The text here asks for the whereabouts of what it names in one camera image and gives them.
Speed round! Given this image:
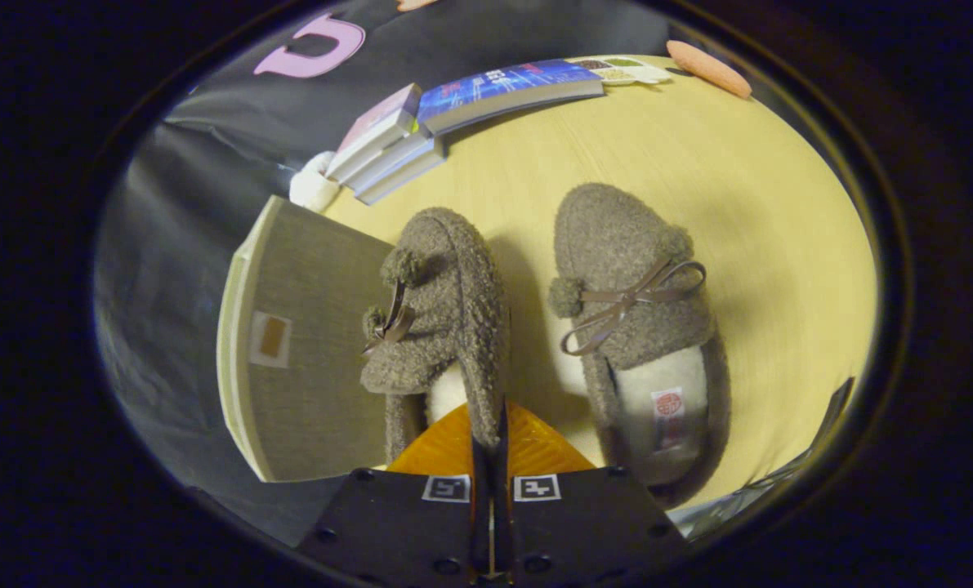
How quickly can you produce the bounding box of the black backdrop cloth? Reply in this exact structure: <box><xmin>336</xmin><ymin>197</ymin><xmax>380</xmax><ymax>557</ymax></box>
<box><xmin>94</xmin><ymin>0</ymin><xmax>675</xmax><ymax>548</ymax></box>

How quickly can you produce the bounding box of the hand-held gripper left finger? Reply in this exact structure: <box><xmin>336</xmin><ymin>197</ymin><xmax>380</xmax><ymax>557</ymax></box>
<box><xmin>294</xmin><ymin>402</ymin><xmax>493</xmax><ymax>587</ymax></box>

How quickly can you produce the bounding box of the orange oval sponge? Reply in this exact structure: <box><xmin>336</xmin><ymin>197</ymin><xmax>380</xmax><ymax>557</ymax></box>
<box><xmin>666</xmin><ymin>39</ymin><xmax>753</xmax><ymax>100</ymax></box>

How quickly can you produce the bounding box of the grey fabric storage box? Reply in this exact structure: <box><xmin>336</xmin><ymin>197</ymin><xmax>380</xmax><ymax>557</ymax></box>
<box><xmin>216</xmin><ymin>194</ymin><xmax>397</xmax><ymax>483</ymax></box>

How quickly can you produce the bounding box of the white picture leaflet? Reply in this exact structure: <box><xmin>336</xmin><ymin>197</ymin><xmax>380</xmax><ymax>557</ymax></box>
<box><xmin>568</xmin><ymin>56</ymin><xmax>673</xmax><ymax>87</ymax></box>

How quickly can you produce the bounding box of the light blue cover book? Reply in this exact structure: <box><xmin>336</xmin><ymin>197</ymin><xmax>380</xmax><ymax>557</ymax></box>
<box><xmin>355</xmin><ymin>147</ymin><xmax>448</xmax><ymax>206</ymax></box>

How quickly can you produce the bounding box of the white paperback book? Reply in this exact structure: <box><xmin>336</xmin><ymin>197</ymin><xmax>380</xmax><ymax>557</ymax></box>
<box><xmin>347</xmin><ymin>131</ymin><xmax>438</xmax><ymax>194</ymax></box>

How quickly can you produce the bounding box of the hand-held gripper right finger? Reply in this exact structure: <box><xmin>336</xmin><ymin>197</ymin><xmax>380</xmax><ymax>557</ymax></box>
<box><xmin>493</xmin><ymin>399</ymin><xmax>689</xmax><ymax>587</ymax></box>

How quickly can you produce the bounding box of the pink cover book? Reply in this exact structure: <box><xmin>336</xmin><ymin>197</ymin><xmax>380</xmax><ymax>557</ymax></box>
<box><xmin>327</xmin><ymin>83</ymin><xmax>423</xmax><ymax>182</ymax></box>

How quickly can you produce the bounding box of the dark blue cover book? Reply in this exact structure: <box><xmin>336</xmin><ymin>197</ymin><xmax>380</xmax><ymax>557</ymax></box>
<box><xmin>417</xmin><ymin>59</ymin><xmax>605</xmax><ymax>136</ymax></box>

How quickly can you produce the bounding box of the brown fuzzy slipper shoe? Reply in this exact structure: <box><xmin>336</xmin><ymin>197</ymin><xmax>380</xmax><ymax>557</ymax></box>
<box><xmin>359</xmin><ymin>207</ymin><xmax>510</xmax><ymax>462</ymax></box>
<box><xmin>547</xmin><ymin>182</ymin><xmax>732</xmax><ymax>509</ymax></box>

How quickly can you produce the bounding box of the white plush toy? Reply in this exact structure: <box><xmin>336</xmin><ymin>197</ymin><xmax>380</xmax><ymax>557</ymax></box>
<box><xmin>289</xmin><ymin>151</ymin><xmax>341</xmax><ymax>213</ymax></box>

